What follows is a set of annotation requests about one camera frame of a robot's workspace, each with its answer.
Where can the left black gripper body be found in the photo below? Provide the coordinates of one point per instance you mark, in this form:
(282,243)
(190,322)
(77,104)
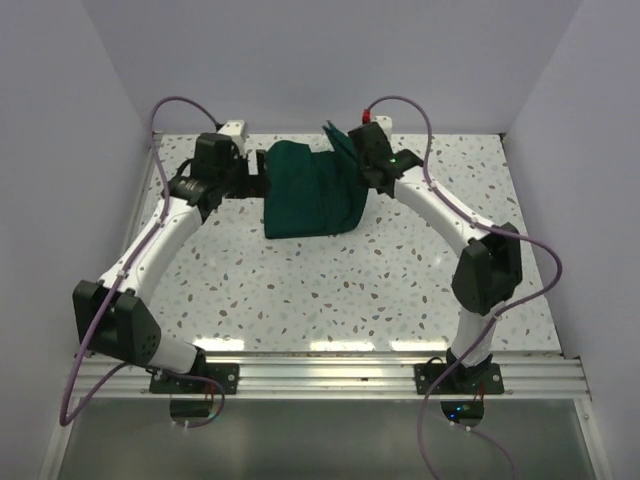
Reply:
(234,178)

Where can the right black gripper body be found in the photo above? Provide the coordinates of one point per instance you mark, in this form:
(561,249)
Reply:
(365,167)

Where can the dark green surgical cloth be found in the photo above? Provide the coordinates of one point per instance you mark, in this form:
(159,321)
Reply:
(313,193)

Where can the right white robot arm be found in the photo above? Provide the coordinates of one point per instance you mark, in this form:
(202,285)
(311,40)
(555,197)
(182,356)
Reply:
(488,271)

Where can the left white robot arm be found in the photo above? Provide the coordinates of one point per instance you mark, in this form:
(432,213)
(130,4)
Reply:
(112,314)

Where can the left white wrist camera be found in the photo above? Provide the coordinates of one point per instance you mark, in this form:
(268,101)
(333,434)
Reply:
(236,130)

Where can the aluminium mounting rail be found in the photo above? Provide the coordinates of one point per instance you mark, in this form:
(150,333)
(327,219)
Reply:
(394,376)

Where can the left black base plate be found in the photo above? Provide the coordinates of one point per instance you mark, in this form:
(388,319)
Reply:
(212,377)

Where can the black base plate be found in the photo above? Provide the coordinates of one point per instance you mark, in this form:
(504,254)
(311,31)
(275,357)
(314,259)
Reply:
(485,378)
(212,377)

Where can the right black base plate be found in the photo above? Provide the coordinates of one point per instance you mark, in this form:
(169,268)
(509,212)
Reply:
(485,378)

